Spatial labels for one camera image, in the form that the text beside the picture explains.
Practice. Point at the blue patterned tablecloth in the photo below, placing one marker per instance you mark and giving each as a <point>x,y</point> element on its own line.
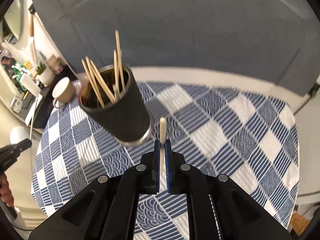
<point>220,164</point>

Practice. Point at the small potted green plant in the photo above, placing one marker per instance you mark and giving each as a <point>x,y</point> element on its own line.
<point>45,74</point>

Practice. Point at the white chair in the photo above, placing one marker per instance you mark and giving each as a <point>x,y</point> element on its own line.
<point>18,134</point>

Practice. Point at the green bottle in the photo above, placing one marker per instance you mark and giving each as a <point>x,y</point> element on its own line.
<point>19,70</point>

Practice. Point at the person left hand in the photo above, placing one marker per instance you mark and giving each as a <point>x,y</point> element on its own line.
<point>6,194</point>

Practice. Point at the wooden handled brush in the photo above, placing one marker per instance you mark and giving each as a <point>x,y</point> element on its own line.
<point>31,38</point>

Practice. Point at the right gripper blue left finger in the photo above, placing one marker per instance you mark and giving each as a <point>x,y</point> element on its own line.
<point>107,207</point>

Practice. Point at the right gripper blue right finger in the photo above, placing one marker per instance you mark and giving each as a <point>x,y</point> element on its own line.
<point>218,208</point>

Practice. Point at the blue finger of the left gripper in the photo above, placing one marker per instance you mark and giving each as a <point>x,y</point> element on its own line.
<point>10,153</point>

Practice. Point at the grey fabric backdrop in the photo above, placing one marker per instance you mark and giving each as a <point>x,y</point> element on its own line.
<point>272,40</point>

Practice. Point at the white paper roll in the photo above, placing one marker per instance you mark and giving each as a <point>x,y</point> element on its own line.
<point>30,85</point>

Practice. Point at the black cylindrical utensil holder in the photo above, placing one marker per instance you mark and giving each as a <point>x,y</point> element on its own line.
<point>128,120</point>

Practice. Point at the beige ceramic mug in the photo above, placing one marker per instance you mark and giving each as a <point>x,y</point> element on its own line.
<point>63,92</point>

